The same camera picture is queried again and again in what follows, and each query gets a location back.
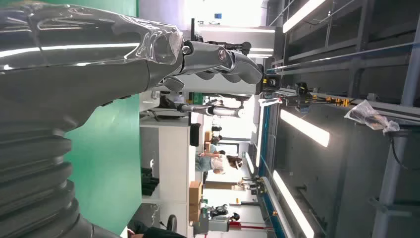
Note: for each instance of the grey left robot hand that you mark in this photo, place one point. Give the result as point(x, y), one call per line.
point(82, 65)

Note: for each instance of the white shelf cabinet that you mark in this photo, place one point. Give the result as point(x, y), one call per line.
point(170, 154)

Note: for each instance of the black hanging bag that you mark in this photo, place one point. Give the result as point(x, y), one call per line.
point(195, 134)

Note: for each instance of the black cylinder grip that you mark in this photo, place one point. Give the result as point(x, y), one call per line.
point(149, 190)

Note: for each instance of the standing person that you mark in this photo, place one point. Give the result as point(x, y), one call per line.
point(213, 163)

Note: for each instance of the cardboard box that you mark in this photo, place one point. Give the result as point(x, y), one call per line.
point(195, 200)

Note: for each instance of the person in black shirt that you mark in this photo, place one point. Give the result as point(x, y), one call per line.
point(154, 231)

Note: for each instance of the narrow ceiling light strip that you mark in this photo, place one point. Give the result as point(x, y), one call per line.
point(260, 138)

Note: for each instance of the clear plastic bag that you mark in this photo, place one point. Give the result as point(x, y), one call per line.
point(367, 116)

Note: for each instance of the black and yellow camera unit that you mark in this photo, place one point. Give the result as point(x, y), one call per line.
point(271, 82)

